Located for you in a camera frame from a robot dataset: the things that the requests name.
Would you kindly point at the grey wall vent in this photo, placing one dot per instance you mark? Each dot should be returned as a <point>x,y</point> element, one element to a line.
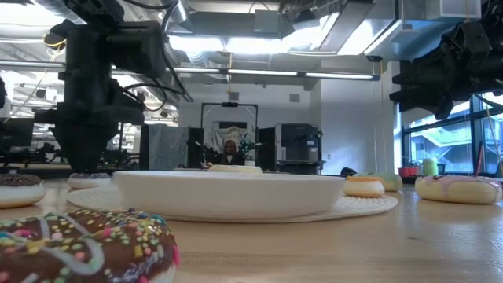
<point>294,98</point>
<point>233,96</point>

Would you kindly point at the black rounded object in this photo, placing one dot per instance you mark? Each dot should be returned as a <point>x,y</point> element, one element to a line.
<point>348,171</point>

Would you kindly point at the small plain chocolate donut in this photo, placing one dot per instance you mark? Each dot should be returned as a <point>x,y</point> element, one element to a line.
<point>19,192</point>

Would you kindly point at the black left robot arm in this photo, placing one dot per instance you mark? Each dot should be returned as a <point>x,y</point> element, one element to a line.
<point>88,39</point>

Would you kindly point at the grey cabinet machine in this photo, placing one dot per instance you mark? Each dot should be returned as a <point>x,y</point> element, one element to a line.
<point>298,147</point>

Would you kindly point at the cream glazed donut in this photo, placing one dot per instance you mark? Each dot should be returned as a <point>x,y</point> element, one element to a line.
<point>235,169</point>

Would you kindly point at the black monitor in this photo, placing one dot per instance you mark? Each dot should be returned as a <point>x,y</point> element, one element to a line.
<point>15,133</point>

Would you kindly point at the green glazed donut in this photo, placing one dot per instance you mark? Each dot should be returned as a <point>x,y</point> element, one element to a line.
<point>393,182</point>

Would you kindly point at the red bin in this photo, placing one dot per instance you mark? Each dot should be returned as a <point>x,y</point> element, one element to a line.
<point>408,171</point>

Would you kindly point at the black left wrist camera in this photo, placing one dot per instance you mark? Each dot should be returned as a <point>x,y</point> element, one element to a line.
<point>135,49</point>

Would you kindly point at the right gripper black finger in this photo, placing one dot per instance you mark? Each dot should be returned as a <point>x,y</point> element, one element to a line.
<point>432,100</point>
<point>426,70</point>

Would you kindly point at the white round plate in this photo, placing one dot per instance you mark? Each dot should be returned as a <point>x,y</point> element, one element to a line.
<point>232,194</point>

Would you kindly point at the grey ceiling unit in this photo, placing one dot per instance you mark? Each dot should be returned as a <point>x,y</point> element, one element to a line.
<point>274,21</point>

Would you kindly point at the long ceiling strip light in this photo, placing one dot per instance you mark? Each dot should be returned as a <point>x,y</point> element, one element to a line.
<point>259,72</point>

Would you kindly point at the large black framed window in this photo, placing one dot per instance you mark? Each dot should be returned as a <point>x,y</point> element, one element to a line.
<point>440,145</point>

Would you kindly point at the grey partition panel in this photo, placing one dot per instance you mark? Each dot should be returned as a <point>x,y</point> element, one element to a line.
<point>167,147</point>

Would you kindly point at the pink donut with chocolate drizzle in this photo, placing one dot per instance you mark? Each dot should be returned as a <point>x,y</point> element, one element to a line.
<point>457,190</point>

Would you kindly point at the green office plant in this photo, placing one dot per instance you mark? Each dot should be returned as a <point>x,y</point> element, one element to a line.
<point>247,148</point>

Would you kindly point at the pale green cylinder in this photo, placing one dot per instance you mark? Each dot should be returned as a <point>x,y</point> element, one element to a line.
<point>430,167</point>

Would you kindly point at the seated person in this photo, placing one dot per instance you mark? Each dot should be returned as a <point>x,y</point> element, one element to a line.
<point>230,155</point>

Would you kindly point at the chocolate rainbow sprinkle donut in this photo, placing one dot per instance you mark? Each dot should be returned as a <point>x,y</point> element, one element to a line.
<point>78,243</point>

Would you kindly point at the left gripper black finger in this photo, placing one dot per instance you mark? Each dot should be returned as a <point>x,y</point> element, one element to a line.
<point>88,149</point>

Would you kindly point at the black gantry frame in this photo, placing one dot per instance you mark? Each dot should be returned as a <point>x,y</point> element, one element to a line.
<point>230,104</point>

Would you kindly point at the round white woven placemat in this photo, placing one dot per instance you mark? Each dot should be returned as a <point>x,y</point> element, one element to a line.
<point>369,204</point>

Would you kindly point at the small orange donut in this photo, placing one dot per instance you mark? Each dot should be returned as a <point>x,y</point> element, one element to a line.
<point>363,188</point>

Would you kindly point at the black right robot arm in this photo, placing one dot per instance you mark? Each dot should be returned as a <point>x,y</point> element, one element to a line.
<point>495,9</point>

